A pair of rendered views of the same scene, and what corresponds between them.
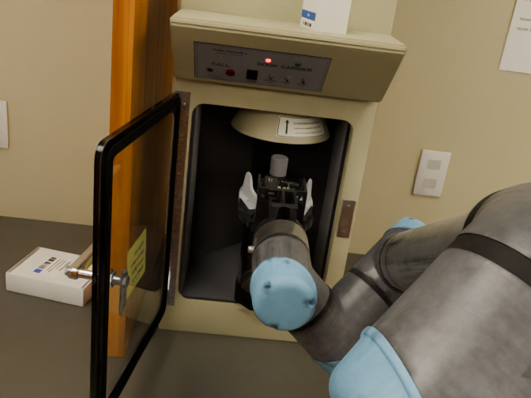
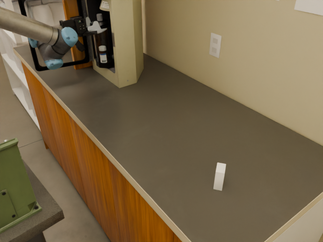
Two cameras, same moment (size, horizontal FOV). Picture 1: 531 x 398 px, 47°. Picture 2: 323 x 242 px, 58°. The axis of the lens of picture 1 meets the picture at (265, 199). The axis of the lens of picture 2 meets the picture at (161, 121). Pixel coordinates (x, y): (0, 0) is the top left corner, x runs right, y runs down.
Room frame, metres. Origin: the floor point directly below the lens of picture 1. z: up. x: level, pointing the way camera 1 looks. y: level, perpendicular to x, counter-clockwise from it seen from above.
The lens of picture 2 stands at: (0.38, -1.45, 1.66)
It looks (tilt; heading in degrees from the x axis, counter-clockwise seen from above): 34 degrees down; 57
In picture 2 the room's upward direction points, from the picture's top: straight up
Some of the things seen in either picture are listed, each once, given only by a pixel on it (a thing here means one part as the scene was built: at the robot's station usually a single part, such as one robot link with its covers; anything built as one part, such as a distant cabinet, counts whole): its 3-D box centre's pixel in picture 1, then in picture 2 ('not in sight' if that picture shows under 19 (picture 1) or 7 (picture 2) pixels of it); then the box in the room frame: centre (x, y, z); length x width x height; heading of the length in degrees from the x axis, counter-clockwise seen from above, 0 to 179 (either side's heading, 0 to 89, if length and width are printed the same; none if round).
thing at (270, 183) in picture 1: (279, 217); (73, 28); (0.80, -0.02, 1.25); 0.12 x 0.08 x 0.09; 4
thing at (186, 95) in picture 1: (173, 207); (87, 28); (0.93, 0.15, 1.19); 0.03 x 0.02 x 0.39; 94
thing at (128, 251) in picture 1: (138, 249); (56, 31); (0.77, 0.17, 1.19); 0.30 x 0.01 x 0.40; 174
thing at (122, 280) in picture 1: (119, 292); not in sight; (0.66, 0.17, 1.18); 0.02 x 0.02 x 0.06; 84
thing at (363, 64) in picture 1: (283, 61); not in sight; (0.89, 0.00, 1.46); 0.32 x 0.11 x 0.10; 94
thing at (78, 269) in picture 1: (97, 261); not in sight; (0.70, 0.21, 1.20); 0.10 x 0.05 x 0.03; 174
